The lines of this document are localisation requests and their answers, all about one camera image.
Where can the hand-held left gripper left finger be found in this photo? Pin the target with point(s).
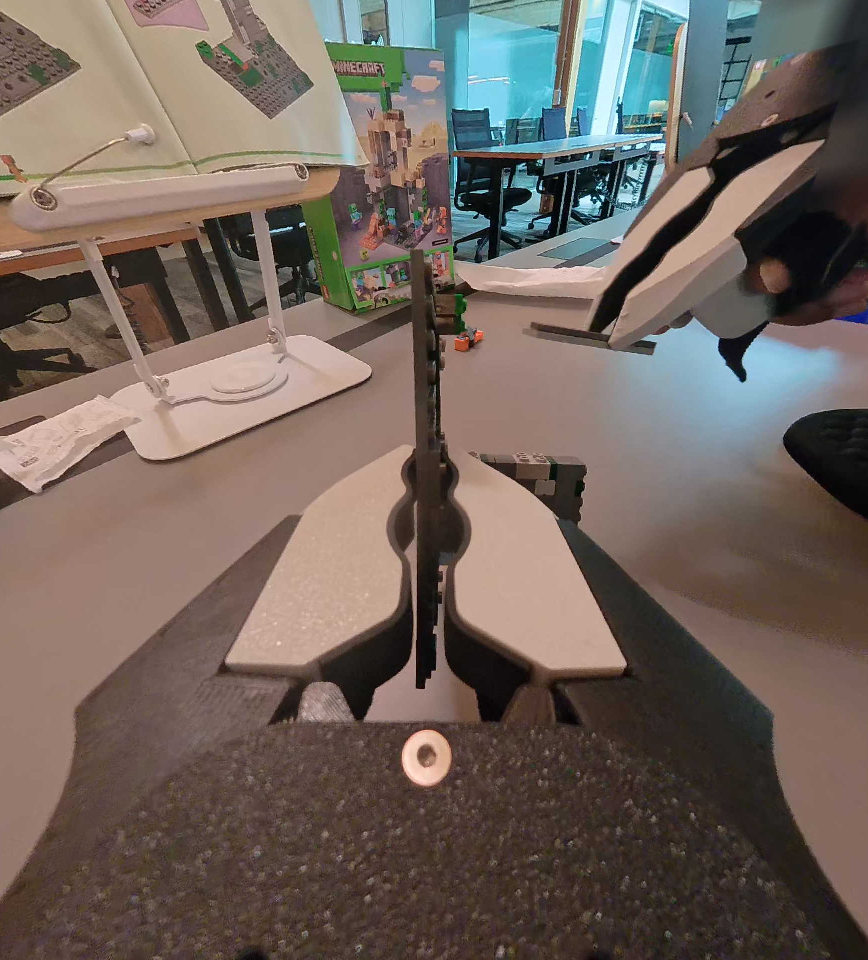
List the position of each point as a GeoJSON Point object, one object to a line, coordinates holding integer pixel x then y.
{"type": "Point", "coordinates": [329, 585]}

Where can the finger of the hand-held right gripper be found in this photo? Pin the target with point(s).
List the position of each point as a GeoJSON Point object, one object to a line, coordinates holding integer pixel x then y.
{"type": "Point", "coordinates": [666, 217]}
{"type": "Point", "coordinates": [726, 255]}

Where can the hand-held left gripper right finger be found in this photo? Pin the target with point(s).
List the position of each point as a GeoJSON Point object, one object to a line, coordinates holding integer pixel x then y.
{"type": "Point", "coordinates": [531, 592]}

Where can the grey brick pillar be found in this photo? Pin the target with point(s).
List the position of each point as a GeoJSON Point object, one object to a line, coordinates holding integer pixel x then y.
{"type": "Point", "coordinates": [546, 487]}

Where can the grey brick plate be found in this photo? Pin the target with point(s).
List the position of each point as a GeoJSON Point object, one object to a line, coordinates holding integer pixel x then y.
{"type": "Point", "coordinates": [561, 331]}

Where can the grey brick baseplate build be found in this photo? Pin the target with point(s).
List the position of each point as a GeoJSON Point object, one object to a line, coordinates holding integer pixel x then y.
{"type": "Point", "coordinates": [426, 420]}

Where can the person's right hand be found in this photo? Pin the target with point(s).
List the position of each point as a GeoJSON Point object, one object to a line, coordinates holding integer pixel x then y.
{"type": "Point", "coordinates": [839, 304]}

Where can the black office chair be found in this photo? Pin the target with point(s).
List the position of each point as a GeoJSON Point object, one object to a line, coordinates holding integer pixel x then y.
{"type": "Point", "coordinates": [479, 187]}
{"type": "Point", "coordinates": [14, 322]}
{"type": "Point", "coordinates": [565, 165]}

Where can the long office table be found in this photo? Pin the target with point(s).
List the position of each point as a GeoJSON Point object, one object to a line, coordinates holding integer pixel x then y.
{"type": "Point", "coordinates": [554, 146]}

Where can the small orange brick figure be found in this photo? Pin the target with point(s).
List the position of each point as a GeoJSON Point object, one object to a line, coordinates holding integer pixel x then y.
{"type": "Point", "coordinates": [470, 341]}

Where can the black mesh cushion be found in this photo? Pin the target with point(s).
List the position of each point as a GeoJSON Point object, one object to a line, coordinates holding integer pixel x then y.
{"type": "Point", "coordinates": [861, 465]}

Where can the green toy box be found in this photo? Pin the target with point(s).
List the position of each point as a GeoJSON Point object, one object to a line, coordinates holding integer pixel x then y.
{"type": "Point", "coordinates": [396, 187]}

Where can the printed clear plastic bag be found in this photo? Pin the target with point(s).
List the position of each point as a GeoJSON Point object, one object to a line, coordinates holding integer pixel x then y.
{"type": "Point", "coordinates": [66, 442]}

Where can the white book stand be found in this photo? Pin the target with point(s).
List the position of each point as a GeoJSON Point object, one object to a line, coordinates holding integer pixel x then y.
{"type": "Point", "coordinates": [179, 195]}

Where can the brick instruction booklet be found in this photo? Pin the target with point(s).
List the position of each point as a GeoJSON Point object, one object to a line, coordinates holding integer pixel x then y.
{"type": "Point", "coordinates": [141, 82]}

